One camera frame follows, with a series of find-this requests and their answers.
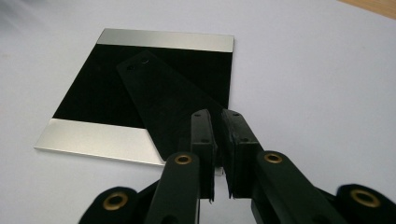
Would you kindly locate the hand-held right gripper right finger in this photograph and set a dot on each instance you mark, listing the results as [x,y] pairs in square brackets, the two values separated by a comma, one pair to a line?
[243,155]

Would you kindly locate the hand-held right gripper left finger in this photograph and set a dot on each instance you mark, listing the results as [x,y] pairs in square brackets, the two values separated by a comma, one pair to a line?
[202,149]

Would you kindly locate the black photo frame stand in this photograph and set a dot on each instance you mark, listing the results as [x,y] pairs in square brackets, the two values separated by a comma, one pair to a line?
[162,102]

